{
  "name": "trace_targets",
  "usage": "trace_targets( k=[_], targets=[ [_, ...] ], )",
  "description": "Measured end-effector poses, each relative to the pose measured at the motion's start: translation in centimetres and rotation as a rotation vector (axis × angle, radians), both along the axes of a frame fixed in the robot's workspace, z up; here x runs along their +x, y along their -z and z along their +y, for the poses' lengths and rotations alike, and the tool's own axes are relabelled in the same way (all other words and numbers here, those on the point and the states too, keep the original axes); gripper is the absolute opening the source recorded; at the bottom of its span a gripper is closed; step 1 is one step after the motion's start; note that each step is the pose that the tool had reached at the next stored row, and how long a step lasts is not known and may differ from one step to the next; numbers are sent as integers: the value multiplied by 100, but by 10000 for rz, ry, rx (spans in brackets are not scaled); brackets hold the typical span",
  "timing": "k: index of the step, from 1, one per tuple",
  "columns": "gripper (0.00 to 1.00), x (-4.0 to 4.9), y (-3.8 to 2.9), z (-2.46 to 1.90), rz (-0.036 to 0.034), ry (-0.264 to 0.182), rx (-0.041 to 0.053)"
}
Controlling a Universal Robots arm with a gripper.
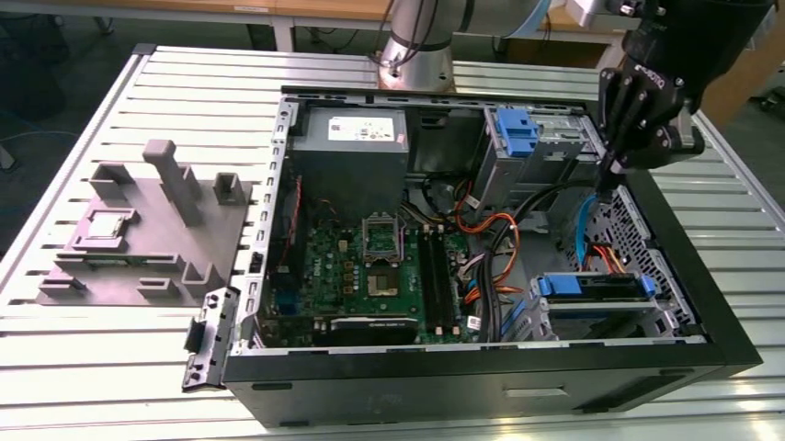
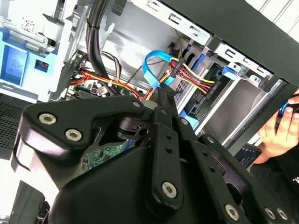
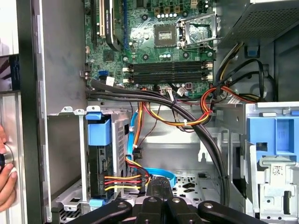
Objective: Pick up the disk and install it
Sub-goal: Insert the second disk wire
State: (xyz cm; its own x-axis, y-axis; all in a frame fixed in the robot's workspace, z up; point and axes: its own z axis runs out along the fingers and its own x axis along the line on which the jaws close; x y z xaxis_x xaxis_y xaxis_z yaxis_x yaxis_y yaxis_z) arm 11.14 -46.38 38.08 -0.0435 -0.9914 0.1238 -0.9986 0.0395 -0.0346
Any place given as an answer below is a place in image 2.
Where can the person's right hand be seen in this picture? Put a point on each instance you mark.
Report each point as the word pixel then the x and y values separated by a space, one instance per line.
pixel 280 140

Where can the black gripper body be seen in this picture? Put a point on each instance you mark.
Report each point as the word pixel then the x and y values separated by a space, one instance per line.
pixel 116 191

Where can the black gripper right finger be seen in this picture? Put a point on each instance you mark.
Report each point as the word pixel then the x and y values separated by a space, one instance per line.
pixel 210 163

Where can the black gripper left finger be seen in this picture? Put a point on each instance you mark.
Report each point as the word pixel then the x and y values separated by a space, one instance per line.
pixel 70 116

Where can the hard disk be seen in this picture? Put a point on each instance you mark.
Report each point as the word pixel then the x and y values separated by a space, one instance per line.
pixel 230 70

